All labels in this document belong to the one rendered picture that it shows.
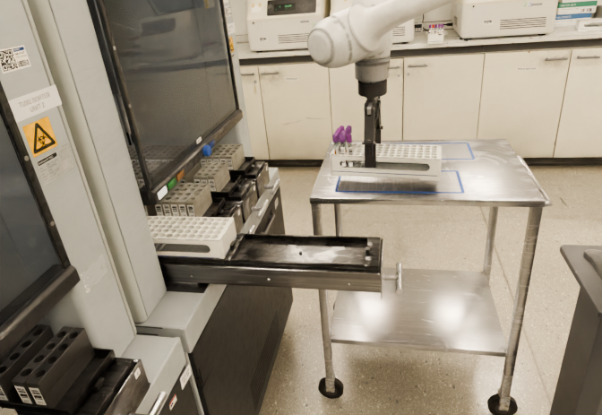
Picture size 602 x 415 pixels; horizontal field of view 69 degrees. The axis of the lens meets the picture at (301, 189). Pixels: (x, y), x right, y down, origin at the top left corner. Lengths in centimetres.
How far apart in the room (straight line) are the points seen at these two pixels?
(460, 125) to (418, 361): 190
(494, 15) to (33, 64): 279
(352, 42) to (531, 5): 234
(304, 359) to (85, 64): 139
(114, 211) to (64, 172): 15
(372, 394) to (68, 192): 130
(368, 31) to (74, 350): 80
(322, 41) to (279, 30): 228
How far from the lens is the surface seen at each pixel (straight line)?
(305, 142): 337
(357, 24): 97
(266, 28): 324
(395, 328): 158
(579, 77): 339
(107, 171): 88
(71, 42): 84
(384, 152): 123
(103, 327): 91
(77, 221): 82
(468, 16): 316
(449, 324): 162
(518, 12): 321
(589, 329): 128
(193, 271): 105
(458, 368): 187
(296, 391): 178
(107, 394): 81
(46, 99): 78
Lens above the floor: 137
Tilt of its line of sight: 26 degrees down
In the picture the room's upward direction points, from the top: 6 degrees counter-clockwise
